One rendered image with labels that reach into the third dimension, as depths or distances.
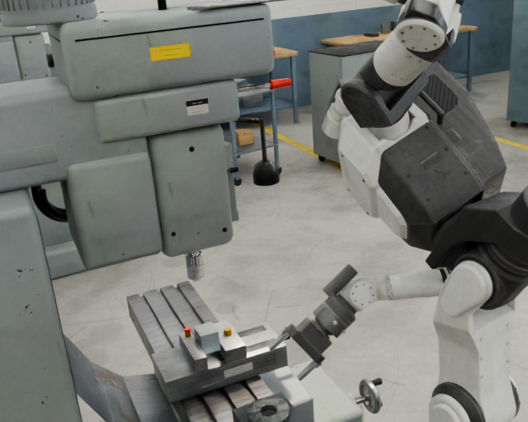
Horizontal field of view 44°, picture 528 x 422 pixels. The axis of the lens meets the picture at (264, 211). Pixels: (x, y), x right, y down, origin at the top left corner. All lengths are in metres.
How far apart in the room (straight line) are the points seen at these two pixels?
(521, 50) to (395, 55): 6.40
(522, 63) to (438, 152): 6.22
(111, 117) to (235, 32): 0.33
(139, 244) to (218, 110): 0.36
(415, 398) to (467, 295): 1.94
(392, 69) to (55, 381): 0.96
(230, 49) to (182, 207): 0.39
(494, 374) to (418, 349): 2.08
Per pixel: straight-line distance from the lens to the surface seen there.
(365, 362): 3.46
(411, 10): 1.04
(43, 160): 1.46
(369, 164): 1.35
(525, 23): 7.51
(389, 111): 1.29
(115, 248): 1.53
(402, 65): 1.18
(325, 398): 2.08
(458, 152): 1.38
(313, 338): 1.64
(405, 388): 3.31
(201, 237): 1.61
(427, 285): 1.66
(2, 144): 1.45
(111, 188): 1.49
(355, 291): 1.60
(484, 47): 10.82
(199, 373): 1.78
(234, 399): 1.78
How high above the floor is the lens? 1.99
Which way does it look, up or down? 22 degrees down
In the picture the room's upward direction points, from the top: 5 degrees counter-clockwise
